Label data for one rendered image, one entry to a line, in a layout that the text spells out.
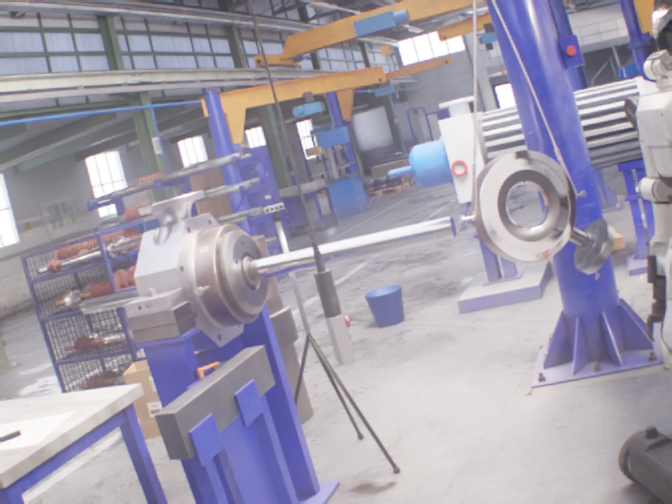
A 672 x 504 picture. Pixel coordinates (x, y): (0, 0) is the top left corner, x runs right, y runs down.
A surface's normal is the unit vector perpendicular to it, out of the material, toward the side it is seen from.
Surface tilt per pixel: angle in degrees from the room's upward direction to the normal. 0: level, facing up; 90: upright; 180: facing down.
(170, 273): 90
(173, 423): 90
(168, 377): 90
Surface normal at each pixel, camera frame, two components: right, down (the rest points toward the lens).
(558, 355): 0.02, 0.12
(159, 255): -0.41, -0.53
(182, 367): -0.33, 0.21
